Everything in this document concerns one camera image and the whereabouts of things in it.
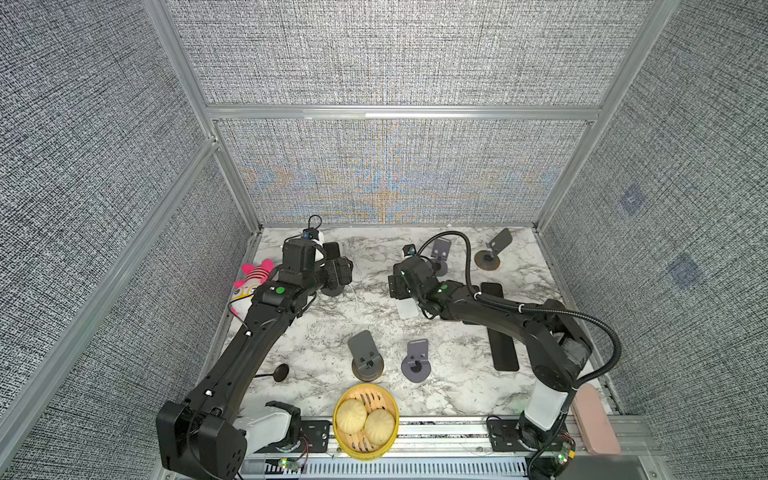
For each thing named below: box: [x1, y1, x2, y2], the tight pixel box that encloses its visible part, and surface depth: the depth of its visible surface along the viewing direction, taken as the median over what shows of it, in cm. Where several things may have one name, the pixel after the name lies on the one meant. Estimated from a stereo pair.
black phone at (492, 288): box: [480, 282, 504, 298], surface depth 103 cm
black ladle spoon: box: [254, 363, 289, 382], surface depth 85 cm
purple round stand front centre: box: [401, 338, 431, 383], surface depth 84 cm
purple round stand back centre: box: [430, 238, 451, 277], surface depth 105 cm
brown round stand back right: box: [474, 242, 501, 271], surface depth 110 cm
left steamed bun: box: [336, 398, 367, 434], surface depth 73 cm
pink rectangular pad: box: [571, 383, 621, 455], surface depth 75 cm
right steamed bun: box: [364, 408, 395, 446], surface depth 71 cm
